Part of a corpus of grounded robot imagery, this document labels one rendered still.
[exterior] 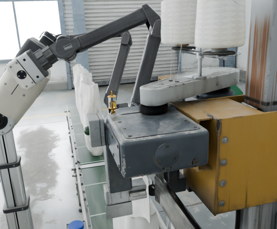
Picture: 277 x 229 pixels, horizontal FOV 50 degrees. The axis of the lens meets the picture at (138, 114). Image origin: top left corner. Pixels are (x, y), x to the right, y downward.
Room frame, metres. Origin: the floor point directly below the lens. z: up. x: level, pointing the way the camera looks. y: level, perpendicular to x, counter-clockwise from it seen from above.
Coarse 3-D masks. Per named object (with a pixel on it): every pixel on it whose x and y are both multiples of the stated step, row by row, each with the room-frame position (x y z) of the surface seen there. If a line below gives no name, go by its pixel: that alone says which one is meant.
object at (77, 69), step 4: (76, 64) 4.50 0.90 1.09; (80, 64) 4.50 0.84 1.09; (76, 68) 4.12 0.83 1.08; (80, 68) 4.07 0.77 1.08; (76, 72) 4.12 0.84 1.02; (76, 76) 4.13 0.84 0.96; (76, 80) 4.13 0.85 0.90; (76, 84) 4.13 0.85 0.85; (76, 88) 4.13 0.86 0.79; (76, 92) 4.12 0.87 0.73; (76, 96) 4.12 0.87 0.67; (76, 100) 4.12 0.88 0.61; (76, 104) 4.16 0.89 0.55
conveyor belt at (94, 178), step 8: (88, 168) 2.43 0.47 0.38; (96, 168) 2.42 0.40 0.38; (104, 168) 2.42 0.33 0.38; (88, 176) 2.27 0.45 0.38; (96, 176) 2.27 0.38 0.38; (104, 176) 2.26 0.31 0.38; (88, 184) 2.14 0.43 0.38; (96, 184) 2.13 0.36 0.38; (88, 192) 2.02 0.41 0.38; (96, 192) 2.01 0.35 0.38; (88, 200) 1.90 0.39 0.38; (96, 200) 1.90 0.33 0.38; (104, 200) 1.90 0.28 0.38; (96, 208) 1.80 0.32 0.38; (104, 208) 1.80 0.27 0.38; (96, 216) 1.71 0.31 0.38; (104, 216) 1.71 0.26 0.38; (96, 224) 1.62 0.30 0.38; (104, 224) 1.62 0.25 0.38; (112, 224) 1.62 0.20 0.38
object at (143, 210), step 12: (144, 180) 1.06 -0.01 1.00; (132, 204) 1.16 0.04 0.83; (144, 204) 1.08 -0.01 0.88; (132, 216) 1.09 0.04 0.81; (144, 216) 1.07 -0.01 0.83; (156, 216) 1.11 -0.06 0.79; (120, 228) 1.16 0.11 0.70; (132, 228) 1.07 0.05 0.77; (144, 228) 1.06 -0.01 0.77; (156, 228) 1.09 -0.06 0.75
